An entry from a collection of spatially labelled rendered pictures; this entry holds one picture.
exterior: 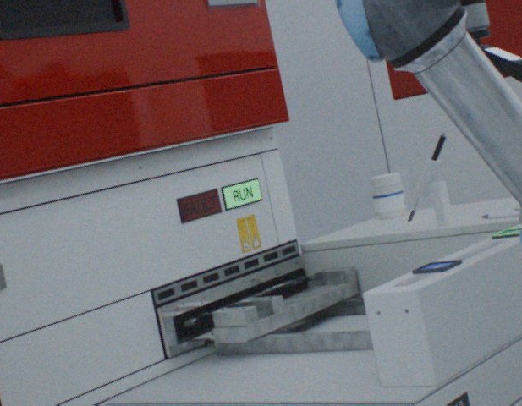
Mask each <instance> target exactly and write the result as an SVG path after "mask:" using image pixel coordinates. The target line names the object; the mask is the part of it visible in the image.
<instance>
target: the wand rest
mask: <svg viewBox="0 0 522 406"><path fill-rule="evenodd" d="M440 163H441V161H440V160H439V158H438V160H437V161H433V160H429V159H427V161H426V165H425V167H424V171H423V173H422V175H421V178H420V180H419V182H418V185H417V187H416V190H415V193H414V196H418V197H420V198H426V197H427V196H429V194H430V192H429V191H431V199H432V204H433V209H434V213H435V218H436V219H437V226H438V227H440V226H446V225H448V224H451V223H453V215H452V211H451V206H449V202H448V192H447V188H446V183H445V180H444V181H438V182H434V183H433V179H434V177H435V175H437V171H438V168H439V165H440Z"/></svg>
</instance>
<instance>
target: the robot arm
mask: <svg viewBox="0 0 522 406"><path fill-rule="evenodd" d="M335 4H336V7H337V10H338V14H339V17H341V19H342V21H343V24H344V27H345V28H346V30H347V31H348V33H349V35H350V37H351V39H352V40H353V43H354V44H355V45H356V47H358V48H359V50H360V51H361V52H362V54H363V55H364V56H366V58H367V60H368V61H370V62H371V63H379V62H380V63H381V62H382V61H383V60H384V58H385V59H386V60H387V61H388V62H389V63H390V64H391V65H392V66H393V68H394V69H395V70H405V71H410V72H412V73H413V74H414V76H415V77H416V78H417V79H418V80H419V81H420V82H421V83H422V84H423V86H424V87H425V88H426V91H427V92H428V93H429V94H430V96H431V97H432V98H433V99H435V101H436V102H437V103H438V105H439V107H440V108H441V109H442V110H443V111H444V112H445V113H446V115H447V116H448V117H449V118H450V119H451V120H452V121H453V124H454V125H455V126H456V127H457V129H458V130H459V131H460V132H461V134H462V135H463V136H465V138H466V139H467V140H468V141H469V143H470V144H471V145H472V146H473V148H474V149H475V150H476V152H477V153H478V155H480V156H481V158H482V159H483V160H484V162H485V163H486V164H487V165H488V167H489V168H490V169H491V170H492V172H493V173H495V174H496V176H497V177H498V178H499V179H500V181H501V182H502V183H503V186H504V187H505V188H506V189H507V190H508V191H509V192H510V193H511V195H512V196H513V197H514V198H515V199H516V201H517V202H518V203H519V206H520V209H519V223H520V225H522V101H521V100H520V99H519V98H518V97H517V96H516V94H515V92H514V91H513V89H512V88H511V87H510V86H509V84H508V83H507V81H506V80H504V79H503V76H502V73H503V74H507V75H509V76H511V77H514V79H515V80H517V81H519V82H521V83H522V58H520V57H516V56H514V55H513V54H510V53H508V52H505V51H502V50H499V49H497V47H496V48H495V47H494V46H491V45H488V44H485V45H481V39H483V38H487V37H490V36H491V32H490V29H487V26H490V20H489V15H487V13H488V11H486V3H485V0H335ZM519 240H520V243H522V229H520V232H519Z"/></svg>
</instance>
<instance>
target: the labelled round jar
mask: <svg viewBox="0 0 522 406"><path fill-rule="evenodd" d="M369 181H370V186H371V187H372V189H371V194H372V199H373V204H374V208H376V217H377V219H378V220H384V219H391V218H395V217H398V216H402V215H404V214H407V212H408V211H407V206H406V201H404V192H403V189H402V184H401V183H400V181H401V179H400V175H399V173H390V174H384V175H381V176H376V177H372V178H370V179H369Z"/></svg>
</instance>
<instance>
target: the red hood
mask: <svg viewBox="0 0 522 406"><path fill-rule="evenodd" d="M287 122H289V116H288V109H287V104H286V100H285V95H284V91H283V82H282V78H281V74H280V68H279V64H277V57H276V52H275V47H274V43H273V38H272V30H271V25H270V21H269V17H268V12H267V7H266V0H0V181H2V180H6V179H11V178H18V177H23V176H27V175H32V174H37V173H44V172H49V171H53V170H58V168H63V167H70V166H75V165H80V164H84V163H89V162H96V161H100V160H106V159H110V158H114V157H120V156H127V155H131V154H136V153H140V152H141V151H148V150H153V149H157V148H162V147H167V146H171V145H178V144H183V143H188V142H192V141H197V140H204V139H209V138H213V137H218V136H223V134H231V133H235V132H239V131H244V130H249V129H256V128H260V127H266V126H270V125H274V124H280V123H287Z"/></svg>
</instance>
